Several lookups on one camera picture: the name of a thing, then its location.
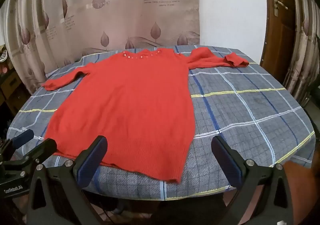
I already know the beige leaf print curtain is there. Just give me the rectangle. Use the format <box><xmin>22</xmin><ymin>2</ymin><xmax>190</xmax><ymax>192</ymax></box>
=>
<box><xmin>5</xmin><ymin>0</ymin><xmax>202</xmax><ymax>95</ymax></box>

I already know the brown wooden door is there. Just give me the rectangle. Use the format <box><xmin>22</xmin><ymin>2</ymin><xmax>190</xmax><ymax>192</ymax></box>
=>
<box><xmin>260</xmin><ymin>0</ymin><xmax>298</xmax><ymax>90</ymax></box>

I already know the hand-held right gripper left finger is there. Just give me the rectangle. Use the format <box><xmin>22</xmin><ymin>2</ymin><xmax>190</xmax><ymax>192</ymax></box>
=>
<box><xmin>26</xmin><ymin>135</ymin><xmax>108</xmax><ymax>225</ymax></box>

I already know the brass door handle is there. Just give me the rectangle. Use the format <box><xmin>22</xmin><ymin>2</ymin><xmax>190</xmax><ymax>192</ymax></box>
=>
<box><xmin>273</xmin><ymin>0</ymin><xmax>288</xmax><ymax>17</ymax></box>

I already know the pile of household clutter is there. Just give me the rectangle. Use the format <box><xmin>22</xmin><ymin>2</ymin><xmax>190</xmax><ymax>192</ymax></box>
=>
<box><xmin>0</xmin><ymin>44</ymin><xmax>18</xmax><ymax>125</ymax></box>

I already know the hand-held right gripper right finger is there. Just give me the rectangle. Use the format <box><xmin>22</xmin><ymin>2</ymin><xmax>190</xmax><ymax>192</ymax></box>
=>
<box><xmin>211</xmin><ymin>136</ymin><xmax>294</xmax><ymax>225</ymax></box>

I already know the red knitted sweater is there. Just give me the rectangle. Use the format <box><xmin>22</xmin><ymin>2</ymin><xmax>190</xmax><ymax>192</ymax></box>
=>
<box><xmin>41</xmin><ymin>48</ymin><xmax>250</xmax><ymax>184</ymax></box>

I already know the beige striped curtain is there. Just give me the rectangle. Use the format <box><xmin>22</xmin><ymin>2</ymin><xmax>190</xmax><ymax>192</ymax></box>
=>
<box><xmin>284</xmin><ymin>0</ymin><xmax>320</xmax><ymax>109</ymax></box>

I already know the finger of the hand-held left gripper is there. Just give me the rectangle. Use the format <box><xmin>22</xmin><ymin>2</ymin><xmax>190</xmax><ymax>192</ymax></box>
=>
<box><xmin>14</xmin><ymin>138</ymin><xmax>58</xmax><ymax>167</ymax></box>
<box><xmin>0</xmin><ymin>129</ymin><xmax>35</xmax><ymax>163</ymax></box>

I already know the grey plaid tablecloth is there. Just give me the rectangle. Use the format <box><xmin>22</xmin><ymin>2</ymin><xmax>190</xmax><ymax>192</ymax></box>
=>
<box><xmin>6</xmin><ymin>44</ymin><xmax>316</xmax><ymax>202</ymax></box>

